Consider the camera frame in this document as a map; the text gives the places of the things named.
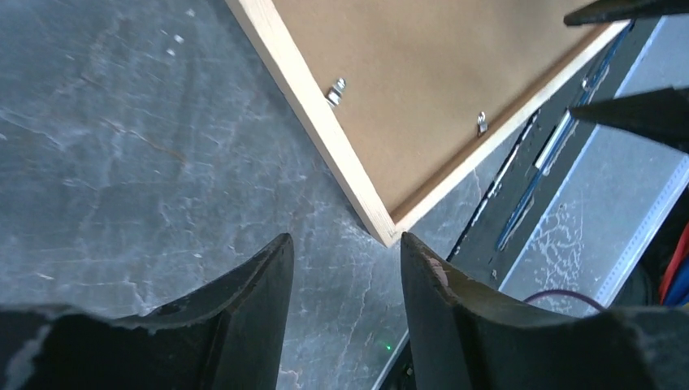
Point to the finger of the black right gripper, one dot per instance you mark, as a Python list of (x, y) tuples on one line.
[(607, 11), (660, 115)]

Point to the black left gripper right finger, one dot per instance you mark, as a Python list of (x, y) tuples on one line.
[(466, 335)]

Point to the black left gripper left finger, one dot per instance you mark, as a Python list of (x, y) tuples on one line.
[(227, 334)]

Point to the light wooden picture frame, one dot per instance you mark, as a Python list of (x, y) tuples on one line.
[(270, 37)]

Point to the brown backing board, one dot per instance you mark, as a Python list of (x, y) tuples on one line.
[(419, 73)]

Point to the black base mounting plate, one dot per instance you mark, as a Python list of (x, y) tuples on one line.
[(501, 228)]

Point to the white slotted cable duct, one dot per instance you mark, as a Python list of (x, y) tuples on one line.
[(643, 234)]

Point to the metal frame retaining clip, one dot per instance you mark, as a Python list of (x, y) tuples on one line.
[(335, 93)]

